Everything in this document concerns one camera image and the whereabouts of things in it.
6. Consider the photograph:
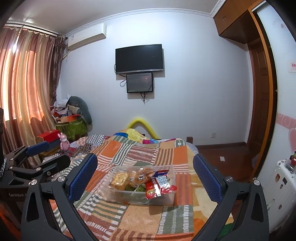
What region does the yellow puffed snack bag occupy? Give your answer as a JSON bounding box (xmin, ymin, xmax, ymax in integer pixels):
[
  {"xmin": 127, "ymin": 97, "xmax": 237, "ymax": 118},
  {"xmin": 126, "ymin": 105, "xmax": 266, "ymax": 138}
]
[{"xmin": 108, "ymin": 172, "xmax": 130, "ymax": 191}]

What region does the clear orange snack bag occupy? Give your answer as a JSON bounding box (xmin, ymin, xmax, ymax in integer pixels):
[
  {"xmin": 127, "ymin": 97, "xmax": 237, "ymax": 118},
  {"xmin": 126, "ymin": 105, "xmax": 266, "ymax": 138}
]
[{"xmin": 132, "ymin": 167, "xmax": 154, "ymax": 186}]

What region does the red snack packet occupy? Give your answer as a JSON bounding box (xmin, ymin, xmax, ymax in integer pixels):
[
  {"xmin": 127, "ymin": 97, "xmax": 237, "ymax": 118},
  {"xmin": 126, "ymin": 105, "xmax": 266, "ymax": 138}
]
[{"xmin": 145, "ymin": 170, "xmax": 178, "ymax": 200}]

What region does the green pea snack bag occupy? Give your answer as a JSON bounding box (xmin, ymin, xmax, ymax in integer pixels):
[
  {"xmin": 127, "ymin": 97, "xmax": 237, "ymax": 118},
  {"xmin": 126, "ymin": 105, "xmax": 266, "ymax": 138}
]
[{"xmin": 125, "ymin": 184, "xmax": 146, "ymax": 192}]

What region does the pink plush toy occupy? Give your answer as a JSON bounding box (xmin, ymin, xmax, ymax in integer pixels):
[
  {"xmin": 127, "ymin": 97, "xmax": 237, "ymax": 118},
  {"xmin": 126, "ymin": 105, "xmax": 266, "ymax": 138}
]
[{"xmin": 58, "ymin": 133, "xmax": 70, "ymax": 152}]

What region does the red gift box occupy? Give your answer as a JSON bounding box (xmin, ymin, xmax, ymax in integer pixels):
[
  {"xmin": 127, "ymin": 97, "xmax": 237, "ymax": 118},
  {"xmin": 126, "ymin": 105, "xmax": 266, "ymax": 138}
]
[{"xmin": 36, "ymin": 130, "xmax": 61, "ymax": 151}]

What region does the white sticker suitcase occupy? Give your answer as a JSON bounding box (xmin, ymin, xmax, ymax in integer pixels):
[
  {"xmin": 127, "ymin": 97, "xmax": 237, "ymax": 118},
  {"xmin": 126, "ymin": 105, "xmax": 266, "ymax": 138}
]
[{"xmin": 263, "ymin": 159, "xmax": 295, "ymax": 232}]

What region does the green storage bag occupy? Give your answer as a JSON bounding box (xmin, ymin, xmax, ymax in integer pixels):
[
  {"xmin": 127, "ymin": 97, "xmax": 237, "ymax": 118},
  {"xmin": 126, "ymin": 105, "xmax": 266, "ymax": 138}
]
[{"xmin": 55, "ymin": 118, "xmax": 88, "ymax": 142}]

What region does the orange window curtain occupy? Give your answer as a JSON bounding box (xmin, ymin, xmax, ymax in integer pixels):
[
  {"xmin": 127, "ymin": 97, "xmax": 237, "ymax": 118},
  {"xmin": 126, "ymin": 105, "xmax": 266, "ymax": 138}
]
[{"xmin": 1, "ymin": 27, "xmax": 65, "ymax": 154}]

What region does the clear plastic storage box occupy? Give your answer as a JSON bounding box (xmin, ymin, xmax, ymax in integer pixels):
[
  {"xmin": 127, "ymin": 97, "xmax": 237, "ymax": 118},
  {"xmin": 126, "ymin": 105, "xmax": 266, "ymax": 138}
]
[{"xmin": 101, "ymin": 165, "xmax": 178, "ymax": 206}]

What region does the patchwork bed quilt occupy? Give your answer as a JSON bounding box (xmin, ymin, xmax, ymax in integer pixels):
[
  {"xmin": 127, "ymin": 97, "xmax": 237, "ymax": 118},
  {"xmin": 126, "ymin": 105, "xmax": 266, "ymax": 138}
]
[{"xmin": 68, "ymin": 129, "xmax": 217, "ymax": 240}]

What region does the yellow foam tube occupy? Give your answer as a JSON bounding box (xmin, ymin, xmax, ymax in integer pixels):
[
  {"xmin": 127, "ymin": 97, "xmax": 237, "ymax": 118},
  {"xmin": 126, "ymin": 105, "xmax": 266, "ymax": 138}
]
[{"xmin": 127, "ymin": 118, "xmax": 159, "ymax": 139}]

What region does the white air conditioner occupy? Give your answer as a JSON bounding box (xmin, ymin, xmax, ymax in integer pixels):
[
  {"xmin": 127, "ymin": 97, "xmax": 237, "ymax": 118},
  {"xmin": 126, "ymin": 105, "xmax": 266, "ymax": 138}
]
[{"xmin": 68, "ymin": 23, "xmax": 107, "ymax": 51}]

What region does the white sliding door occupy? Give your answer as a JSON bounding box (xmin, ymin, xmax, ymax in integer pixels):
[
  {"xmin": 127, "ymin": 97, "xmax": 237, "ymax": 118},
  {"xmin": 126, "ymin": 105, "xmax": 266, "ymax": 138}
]
[{"xmin": 257, "ymin": 3, "xmax": 296, "ymax": 187}]

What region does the small wall monitor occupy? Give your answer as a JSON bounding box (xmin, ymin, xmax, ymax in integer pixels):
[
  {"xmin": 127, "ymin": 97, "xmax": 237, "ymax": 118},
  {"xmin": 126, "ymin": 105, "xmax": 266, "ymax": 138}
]
[{"xmin": 126, "ymin": 73, "xmax": 154, "ymax": 93}]

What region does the black wall television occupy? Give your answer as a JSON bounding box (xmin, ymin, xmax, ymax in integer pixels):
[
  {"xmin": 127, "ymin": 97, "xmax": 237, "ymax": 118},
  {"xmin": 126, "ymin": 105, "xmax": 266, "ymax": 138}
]
[{"xmin": 115, "ymin": 44, "xmax": 164, "ymax": 74}]

